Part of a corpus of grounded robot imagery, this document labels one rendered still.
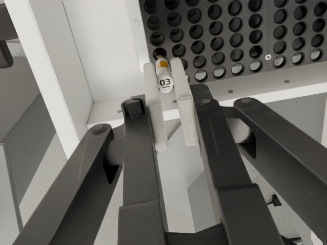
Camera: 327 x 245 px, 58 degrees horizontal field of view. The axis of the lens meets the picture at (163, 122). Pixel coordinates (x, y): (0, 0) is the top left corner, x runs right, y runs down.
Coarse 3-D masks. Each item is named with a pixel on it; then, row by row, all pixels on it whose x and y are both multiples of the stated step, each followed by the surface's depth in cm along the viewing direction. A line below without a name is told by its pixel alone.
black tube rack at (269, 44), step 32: (192, 0) 28; (224, 0) 26; (256, 0) 28; (288, 0) 26; (320, 0) 26; (192, 32) 29; (224, 32) 27; (256, 32) 30; (288, 32) 27; (320, 32) 27; (192, 64) 28; (224, 64) 28; (288, 64) 29
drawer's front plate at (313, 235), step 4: (324, 120) 42; (324, 124) 42; (324, 128) 42; (324, 132) 42; (324, 136) 42; (324, 140) 43; (324, 144) 43; (312, 232) 52; (312, 236) 53; (316, 236) 51; (312, 240) 53; (316, 240) 51; (320, 240) 50; (316, 244) 51; (320, 244) 50
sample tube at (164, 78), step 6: (162, 60) 24; (156, 66) 24; (162, 66) 23; (168, 66) 23; (156, 72) 23; (162, 72) 21; (168, 72) 21; (156, 78) 22; (162, 78) 21; (168, 78) 21; (162, 84) 21; (168, 84) 21
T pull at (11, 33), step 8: (0, 8) 24; (0, 16) 24; (8, 16) 24; (0, 24) 24; (8, 24) 24; (0, 32) 25; (8, 32) 25; (16, 32) 25; (0, 40) 25; (0, 48) 25; (8, 48) 26; (0, 56) 25; (8, 56) 26; (0, 64) 26; (8, 64) 26
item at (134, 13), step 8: (128, 0) 30; (136, 0) 30; (128, 8) 30; (136, 8) 30; (128, 16) 31; (136, 16) 31; (136, 24) 31; (136, 32) 31; (144, 32) 31; (136, 40) 32; (144, 40) 32; (136, 48) 32; (144, 48) 32; (144, 56) 33; (144, 64) 33
